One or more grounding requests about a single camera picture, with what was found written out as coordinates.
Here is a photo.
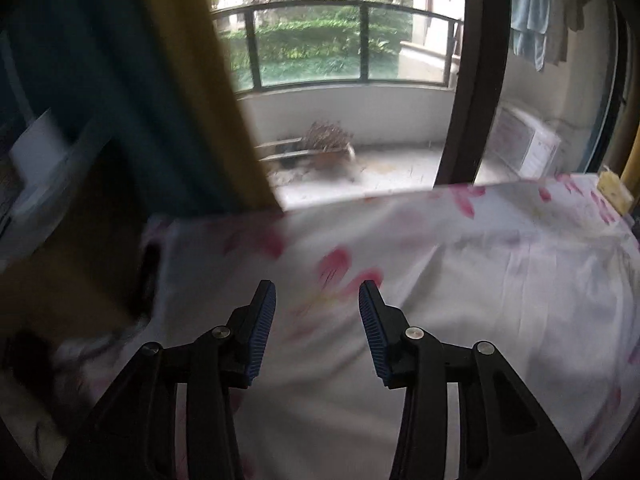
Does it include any dry potted plant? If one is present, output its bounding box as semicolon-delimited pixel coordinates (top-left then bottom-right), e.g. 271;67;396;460
257;120;358;183

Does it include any brown cardboard box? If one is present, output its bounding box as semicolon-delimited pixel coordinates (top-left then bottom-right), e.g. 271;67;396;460
0;145;156;341

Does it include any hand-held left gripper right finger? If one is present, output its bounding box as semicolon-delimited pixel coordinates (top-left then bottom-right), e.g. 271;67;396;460
358;280;583;480

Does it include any black window frame post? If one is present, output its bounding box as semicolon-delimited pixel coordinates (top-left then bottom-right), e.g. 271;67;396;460
432;0;511;188

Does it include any white desk lamp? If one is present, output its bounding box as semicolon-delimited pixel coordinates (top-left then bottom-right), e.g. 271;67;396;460
10;109;71;176

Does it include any hanging light blue towel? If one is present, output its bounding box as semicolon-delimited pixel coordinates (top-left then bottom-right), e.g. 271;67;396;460
510;0;551;72

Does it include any dark balcony railing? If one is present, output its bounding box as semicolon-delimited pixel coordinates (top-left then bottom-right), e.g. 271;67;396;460
212;1;463;93

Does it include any yellow tissue pack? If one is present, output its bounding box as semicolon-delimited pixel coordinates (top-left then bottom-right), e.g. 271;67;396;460
598;167;632;216

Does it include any teal curtain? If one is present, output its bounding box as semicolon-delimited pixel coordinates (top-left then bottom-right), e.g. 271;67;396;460
0;0;236;216

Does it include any pink floral bed sheet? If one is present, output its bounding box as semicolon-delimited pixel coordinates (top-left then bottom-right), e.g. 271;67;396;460
10;172;640;480

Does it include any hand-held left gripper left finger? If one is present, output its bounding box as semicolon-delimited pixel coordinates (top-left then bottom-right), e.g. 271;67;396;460
52;280;277;480

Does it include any white air conditioner unit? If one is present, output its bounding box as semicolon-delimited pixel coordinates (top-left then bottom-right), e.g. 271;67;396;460
492;105;562;178

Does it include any white garment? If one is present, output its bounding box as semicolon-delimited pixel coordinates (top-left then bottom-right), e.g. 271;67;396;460
430;232;640;411

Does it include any yellow curtain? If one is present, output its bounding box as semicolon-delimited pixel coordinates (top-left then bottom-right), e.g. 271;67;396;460
619;120;640;196
135;0;281;211

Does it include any hanging beige shirt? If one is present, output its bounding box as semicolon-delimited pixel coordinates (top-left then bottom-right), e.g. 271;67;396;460
545;0;593;66

